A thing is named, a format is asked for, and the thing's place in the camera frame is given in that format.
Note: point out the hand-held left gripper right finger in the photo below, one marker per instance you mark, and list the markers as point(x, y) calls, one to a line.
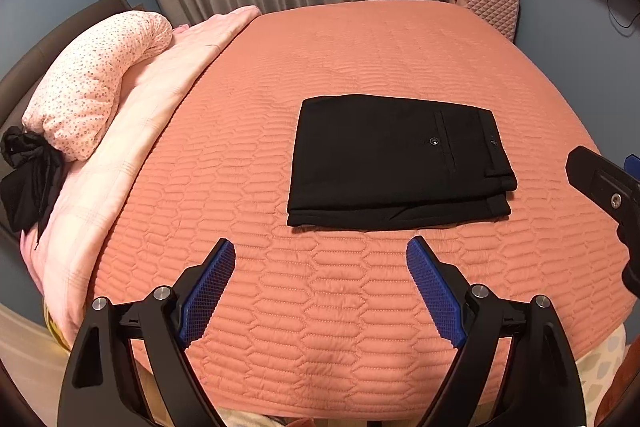
point(435, 294)

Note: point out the dark grey headboard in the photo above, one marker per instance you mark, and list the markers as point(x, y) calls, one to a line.
point(55, 42)

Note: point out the black pants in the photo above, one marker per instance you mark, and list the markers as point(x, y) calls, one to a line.
point(400, 162)

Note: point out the salmon quilted bedspread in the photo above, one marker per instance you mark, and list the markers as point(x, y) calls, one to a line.
point(350, 157)

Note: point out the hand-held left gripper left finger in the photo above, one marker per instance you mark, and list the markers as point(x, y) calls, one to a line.
point(207, 289)

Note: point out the pink dotted pillow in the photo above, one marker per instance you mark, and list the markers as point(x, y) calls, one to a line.
point(100, 82)

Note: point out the pale pink folded blanket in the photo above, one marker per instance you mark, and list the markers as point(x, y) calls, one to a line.
point(135, 122)

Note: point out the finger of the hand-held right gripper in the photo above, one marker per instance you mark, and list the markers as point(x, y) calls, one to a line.
point(607, 194)

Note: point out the black crumpled garment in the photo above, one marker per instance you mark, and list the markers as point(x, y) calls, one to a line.
point(30, 177)

